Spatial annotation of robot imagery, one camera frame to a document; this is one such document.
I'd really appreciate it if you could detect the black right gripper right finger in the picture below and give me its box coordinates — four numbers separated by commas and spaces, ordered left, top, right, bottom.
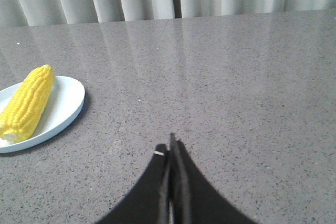
170, 133, 255, 223

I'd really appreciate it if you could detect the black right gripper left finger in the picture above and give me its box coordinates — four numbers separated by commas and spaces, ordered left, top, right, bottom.
98, 144, 170, 223

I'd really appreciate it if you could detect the light blue round plate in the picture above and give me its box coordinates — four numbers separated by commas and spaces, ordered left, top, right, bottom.
1, 76, 85, 153

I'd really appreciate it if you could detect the yellow corn cob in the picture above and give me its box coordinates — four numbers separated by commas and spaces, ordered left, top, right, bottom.
1, 65, 55, 143

